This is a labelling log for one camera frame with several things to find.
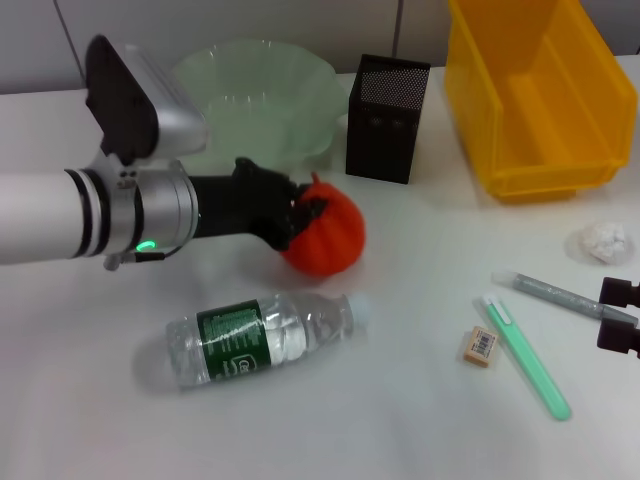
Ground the clear green-label water bottle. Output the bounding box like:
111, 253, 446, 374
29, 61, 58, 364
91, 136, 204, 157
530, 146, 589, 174
164, 292, 374, 394

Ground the white paper ball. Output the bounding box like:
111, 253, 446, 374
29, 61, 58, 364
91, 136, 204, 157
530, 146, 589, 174
577, 219, 629, 264

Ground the grey marker pen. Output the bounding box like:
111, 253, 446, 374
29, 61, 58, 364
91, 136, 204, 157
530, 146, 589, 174
492, 269, 640, 331

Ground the yellow plastic storage bin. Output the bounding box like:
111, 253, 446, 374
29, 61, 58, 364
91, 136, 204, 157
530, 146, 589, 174
443, 0, 639, 204

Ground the black mesh pen holder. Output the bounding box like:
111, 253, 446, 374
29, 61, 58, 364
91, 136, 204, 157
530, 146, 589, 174
344, 53, 432, 186

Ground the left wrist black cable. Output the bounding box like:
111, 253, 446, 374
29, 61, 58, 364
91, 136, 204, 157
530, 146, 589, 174
102, 247, 166, 271

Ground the green glass fruit plate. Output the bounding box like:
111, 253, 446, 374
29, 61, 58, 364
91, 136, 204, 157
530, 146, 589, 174
169, 42, 346, 169

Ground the green pen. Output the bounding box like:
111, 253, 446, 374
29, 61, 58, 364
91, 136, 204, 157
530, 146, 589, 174
480, 294, 572, 422

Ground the orange ribbed fruit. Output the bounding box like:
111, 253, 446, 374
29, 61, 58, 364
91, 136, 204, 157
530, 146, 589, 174
278, 172, 366, 279

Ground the beige eraser with barcode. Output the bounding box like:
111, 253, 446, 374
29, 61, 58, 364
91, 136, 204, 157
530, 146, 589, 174
456, 325, 500, 370

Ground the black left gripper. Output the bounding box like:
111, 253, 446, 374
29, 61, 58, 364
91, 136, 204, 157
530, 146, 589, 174
192, 157, 332, 251

